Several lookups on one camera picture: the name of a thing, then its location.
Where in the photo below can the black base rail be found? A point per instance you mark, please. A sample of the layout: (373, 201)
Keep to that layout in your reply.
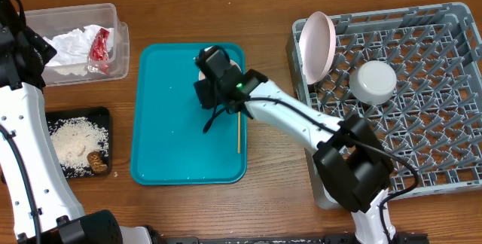
(340, 238)

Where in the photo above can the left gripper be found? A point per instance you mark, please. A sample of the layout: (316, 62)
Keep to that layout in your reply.
(38, 43)

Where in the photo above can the wooden chopstick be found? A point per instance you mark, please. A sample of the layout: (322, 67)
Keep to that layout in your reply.
(239, 133)

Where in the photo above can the clear plastic bin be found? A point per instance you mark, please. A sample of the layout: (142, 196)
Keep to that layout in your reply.
(56, 21)

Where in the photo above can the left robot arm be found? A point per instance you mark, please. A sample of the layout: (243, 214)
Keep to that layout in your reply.
(44, 206)

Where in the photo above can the white napkin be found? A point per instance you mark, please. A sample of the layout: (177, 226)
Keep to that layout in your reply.
(72, 50)

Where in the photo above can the pink plate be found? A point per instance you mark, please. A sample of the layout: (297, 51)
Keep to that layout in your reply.
(317, 46)

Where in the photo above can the brown food piece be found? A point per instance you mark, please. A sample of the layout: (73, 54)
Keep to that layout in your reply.
(96, 163)

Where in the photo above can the black tray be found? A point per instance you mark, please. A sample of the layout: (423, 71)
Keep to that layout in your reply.
(98, 115)

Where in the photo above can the teal serving tray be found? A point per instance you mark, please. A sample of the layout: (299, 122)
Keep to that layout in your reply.
(169, 146)

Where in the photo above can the rice leftovers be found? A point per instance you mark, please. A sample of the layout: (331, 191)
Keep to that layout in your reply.
(73, 139)

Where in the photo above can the red snack wrapper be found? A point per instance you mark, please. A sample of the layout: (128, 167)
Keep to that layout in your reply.
(99, 53)

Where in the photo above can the grey bowl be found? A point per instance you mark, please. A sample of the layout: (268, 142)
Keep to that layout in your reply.
(373, 83)

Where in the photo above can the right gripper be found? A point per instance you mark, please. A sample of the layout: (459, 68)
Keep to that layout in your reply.
(202, 89)

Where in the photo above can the pink bowl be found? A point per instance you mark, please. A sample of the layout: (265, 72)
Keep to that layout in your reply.
(237, 65)

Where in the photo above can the grey dishwasher rack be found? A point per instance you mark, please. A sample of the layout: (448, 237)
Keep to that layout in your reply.
(433, 119)

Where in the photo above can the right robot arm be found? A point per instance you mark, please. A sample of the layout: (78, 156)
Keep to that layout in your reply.
(348, 159)

